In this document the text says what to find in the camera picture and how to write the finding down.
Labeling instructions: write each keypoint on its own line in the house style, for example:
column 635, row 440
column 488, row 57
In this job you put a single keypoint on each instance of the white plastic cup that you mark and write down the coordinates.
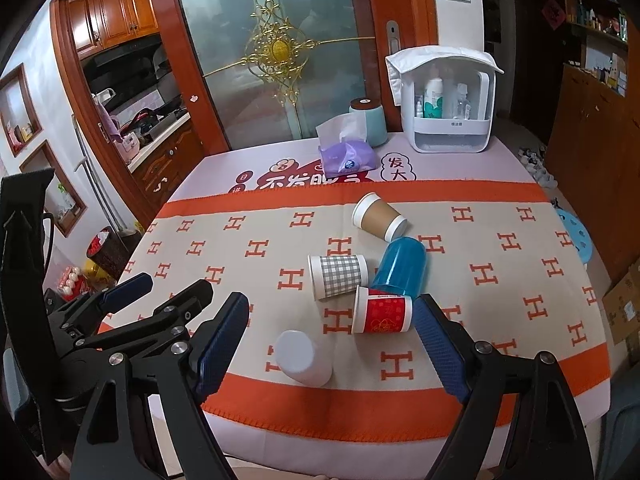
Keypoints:
column 302, row 357

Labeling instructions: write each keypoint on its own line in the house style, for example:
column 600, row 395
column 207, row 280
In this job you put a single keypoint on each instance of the wooden kitchen wall cabinets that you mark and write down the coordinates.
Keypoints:
column 112, row 12

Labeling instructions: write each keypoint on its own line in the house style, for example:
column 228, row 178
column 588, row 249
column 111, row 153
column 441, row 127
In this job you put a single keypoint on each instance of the pink kitchen appliance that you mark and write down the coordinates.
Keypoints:
column 127, row 141

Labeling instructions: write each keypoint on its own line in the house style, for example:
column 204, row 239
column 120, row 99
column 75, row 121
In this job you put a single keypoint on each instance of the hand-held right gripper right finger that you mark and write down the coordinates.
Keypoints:
column 441, row 347

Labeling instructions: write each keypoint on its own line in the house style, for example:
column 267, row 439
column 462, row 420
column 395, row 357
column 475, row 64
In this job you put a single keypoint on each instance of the wooden sideboard cabinet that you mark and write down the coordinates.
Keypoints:
column 590, row 160

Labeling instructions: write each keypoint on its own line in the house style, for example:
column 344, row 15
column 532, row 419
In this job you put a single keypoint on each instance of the red paper wall decoration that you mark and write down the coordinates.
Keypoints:
column 552, row 10

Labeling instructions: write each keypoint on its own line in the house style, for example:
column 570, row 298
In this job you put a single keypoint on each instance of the wooden kitchen base cabinet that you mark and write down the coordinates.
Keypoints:
column 167, row 160

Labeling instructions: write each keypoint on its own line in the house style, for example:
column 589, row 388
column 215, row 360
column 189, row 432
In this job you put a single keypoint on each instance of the clear plastic bottle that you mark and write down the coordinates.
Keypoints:
column 461, row 102

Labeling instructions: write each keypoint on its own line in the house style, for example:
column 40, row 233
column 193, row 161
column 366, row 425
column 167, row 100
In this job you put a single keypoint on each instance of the white bottle teal label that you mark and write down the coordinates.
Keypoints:
column 434, row 100

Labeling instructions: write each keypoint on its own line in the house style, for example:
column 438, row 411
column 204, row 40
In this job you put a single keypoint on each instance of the purple tissue pack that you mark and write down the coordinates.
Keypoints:
column 347, row 159

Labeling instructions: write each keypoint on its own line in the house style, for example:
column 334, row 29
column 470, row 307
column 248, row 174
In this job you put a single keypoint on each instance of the orange patterned blanket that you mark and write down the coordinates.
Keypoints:
column 240, row 260

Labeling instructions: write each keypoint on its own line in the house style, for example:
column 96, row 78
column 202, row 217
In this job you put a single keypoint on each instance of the egg carton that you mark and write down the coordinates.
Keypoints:
column 71, row 280

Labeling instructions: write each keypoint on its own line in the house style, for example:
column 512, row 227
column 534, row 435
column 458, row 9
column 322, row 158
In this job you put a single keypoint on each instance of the frosted glass sliding door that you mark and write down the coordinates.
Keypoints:
column 230, row 95

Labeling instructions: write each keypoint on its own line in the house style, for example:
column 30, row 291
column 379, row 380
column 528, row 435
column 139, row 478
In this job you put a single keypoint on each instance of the gold door ornament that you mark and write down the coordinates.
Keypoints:
column 278, row 49

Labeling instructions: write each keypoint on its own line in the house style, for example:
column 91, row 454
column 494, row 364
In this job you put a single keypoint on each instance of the brown paper cup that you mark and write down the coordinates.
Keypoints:
column 378, row 221

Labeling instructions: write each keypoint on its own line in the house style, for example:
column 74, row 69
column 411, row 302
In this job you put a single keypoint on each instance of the teal round canister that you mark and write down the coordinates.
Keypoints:
column 372, row 122

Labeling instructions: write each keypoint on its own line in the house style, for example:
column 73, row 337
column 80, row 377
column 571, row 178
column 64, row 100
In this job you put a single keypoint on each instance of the grey checked paper cup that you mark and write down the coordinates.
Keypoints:
column 337, row 276

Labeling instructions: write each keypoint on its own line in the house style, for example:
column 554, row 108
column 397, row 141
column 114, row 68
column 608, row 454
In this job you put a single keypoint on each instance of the dark woven waste basket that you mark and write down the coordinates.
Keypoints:
column 107, row 252

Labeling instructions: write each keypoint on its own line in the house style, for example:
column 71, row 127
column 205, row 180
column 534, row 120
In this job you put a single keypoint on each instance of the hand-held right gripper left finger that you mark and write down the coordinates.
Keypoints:
column 220, row 347

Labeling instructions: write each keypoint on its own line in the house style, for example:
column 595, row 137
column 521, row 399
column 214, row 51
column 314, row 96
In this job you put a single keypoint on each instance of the blue plastic stool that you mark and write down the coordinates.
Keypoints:
column 575, row 235

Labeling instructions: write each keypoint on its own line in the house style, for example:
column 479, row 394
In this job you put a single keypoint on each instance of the red paper cup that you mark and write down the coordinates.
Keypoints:
column 382, row 316

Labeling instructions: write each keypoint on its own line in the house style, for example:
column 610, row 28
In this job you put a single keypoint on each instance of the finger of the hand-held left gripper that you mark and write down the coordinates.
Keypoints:
column 127, row 287
column 182, row 302

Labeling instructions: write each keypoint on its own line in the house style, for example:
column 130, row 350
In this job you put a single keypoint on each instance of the blue plastic cup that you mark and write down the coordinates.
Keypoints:
column 400, row 270

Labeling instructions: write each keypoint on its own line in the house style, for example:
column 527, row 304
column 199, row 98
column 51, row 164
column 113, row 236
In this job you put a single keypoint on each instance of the cardboard box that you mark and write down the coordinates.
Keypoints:
column 622, row 305

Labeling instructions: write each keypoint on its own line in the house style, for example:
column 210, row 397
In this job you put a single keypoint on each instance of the black range hood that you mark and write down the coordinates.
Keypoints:
column 125, row 57

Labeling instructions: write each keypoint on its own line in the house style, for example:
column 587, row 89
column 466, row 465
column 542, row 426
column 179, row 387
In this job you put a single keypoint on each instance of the white storage organizer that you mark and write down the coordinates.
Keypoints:
column 450, row 132

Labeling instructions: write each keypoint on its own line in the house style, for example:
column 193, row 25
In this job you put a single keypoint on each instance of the white patterned shoes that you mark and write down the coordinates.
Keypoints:
column 537, row 165

